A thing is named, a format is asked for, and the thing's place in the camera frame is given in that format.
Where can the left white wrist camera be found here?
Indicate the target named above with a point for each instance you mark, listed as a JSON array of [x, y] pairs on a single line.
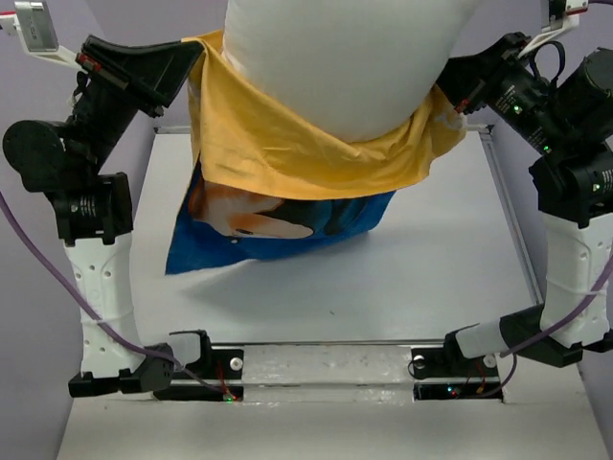
[[32, 23]]

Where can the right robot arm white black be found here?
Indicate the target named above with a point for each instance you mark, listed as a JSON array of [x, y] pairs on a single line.
[[574, 197]]

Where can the aluminium frame rail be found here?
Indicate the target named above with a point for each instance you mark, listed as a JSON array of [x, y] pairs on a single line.
[[482, 128], [511, 217]]

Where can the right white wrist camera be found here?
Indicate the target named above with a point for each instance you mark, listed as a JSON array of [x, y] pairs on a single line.
[[562, 16]]

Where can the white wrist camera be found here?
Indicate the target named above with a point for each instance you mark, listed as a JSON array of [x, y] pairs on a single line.
[[32, 23], [562, 16]]

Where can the aluminium frame rail right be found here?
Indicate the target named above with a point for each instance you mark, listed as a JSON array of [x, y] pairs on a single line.
[[511, 217]]

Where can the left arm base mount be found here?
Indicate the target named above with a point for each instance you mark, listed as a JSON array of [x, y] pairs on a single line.
[[222, 373]]

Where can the yellow blue pillowcase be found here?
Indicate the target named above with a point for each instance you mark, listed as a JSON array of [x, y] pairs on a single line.
[[267, 185]]

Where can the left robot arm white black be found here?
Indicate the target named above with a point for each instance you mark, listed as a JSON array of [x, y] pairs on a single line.
[[94, 215]]

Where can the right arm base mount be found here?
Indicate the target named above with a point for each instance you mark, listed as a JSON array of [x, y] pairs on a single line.
[[438, 377]]

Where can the white pillow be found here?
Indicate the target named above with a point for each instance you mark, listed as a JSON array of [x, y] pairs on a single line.
[[354, 68]]

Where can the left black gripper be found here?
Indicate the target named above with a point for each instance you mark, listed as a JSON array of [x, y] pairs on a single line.
[[149, 75]]

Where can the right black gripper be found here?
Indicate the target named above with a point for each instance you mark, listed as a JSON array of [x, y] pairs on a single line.
[[465, 79]]

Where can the aluminium frame rail back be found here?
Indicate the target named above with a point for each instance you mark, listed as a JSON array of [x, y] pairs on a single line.
[[482, 128]]

